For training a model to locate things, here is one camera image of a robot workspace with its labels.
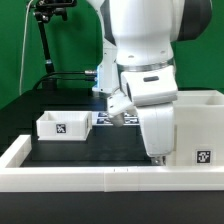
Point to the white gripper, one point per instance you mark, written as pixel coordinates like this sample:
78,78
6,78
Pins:
157,128

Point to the white drawer cabinet box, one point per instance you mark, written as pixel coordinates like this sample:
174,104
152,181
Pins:
199,129

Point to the white drawer tray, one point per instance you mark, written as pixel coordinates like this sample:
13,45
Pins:
64,125

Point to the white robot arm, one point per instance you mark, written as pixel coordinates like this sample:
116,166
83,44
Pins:
137,71

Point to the white marker tag plate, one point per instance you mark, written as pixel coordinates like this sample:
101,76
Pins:
101,118

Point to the white U-shaped border frame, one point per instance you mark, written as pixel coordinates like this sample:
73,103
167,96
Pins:
15,178

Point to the black camera stand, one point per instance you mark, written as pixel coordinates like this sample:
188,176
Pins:
44,11

